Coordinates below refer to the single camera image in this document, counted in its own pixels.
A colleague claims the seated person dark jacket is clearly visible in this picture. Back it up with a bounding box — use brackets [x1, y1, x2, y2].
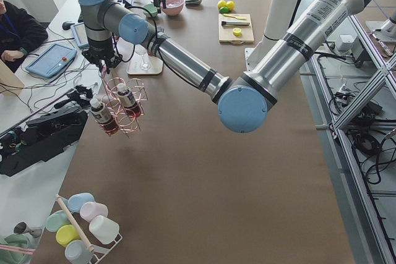
[1, 0, 48, 72]

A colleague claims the pink bowl with ice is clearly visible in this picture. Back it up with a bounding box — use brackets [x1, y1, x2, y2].
[161, 0, 185, 16]

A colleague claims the steel muddler black tip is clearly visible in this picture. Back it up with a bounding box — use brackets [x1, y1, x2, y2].
[221, 20, 250, 27]

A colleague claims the wooden cutting board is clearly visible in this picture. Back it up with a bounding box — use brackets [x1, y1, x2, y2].
[218, 14, 254, 44]

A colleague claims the tea bottle middle basket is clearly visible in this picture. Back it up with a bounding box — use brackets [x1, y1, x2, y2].
[116, 83, 141, 118]

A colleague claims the grey plastic cup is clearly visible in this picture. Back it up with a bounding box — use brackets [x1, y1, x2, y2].
[64, 240, 93, 264]

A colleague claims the blue teach pendant tablet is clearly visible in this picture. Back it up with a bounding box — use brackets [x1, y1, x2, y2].
[25, 44, 77, 79]

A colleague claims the white plastic cup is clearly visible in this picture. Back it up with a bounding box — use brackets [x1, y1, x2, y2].
[88, 215, 120, 244]

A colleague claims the half lemon slice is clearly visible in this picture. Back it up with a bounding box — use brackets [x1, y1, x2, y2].
[233, 28, 242, 36]

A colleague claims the black equipment case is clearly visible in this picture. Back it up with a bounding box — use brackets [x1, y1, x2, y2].
[1, 107, 88, 177]

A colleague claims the yellow lemon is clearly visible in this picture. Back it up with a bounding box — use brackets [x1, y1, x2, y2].
[217, 0, 226, 9]

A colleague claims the clear wine glass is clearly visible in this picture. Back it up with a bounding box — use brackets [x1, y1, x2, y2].
[135, 48, 150, 70]

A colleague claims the black computer mouse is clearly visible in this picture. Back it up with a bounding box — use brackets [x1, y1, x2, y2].
[62, 21, 75, 31]

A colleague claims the cream serving tray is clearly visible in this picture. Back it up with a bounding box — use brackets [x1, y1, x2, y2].
[126, 56, 163, 75]

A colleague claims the green plastic cup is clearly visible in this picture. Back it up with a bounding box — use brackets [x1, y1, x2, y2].
[45, 210, 70, 232]

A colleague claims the copper wire bottle basket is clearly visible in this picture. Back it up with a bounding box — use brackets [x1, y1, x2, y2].
[98, 66, 148, 137]

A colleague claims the yellow plastic cup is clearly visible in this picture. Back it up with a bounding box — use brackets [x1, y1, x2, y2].
[56, 224, 80, 247]

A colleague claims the white cup rack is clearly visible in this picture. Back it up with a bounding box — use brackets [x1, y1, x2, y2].
[56, 195, 123, 263]

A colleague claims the green ceramic bowl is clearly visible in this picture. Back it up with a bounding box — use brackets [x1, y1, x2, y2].
[143, 3, 158, 19]

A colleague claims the blue plastic cup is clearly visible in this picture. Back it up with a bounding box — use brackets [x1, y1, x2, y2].
[67, 192, 95, 212]

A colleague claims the pink plastic cup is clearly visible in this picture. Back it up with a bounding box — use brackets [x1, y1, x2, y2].
[79, 202, 108, 223]

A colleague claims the tea bottle front left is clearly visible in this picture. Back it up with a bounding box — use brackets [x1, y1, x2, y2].
[90, 98, 119, 135]

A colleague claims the yellow plastic knife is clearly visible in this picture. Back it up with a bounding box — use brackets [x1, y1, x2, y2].
[223, 14, 247, 20]

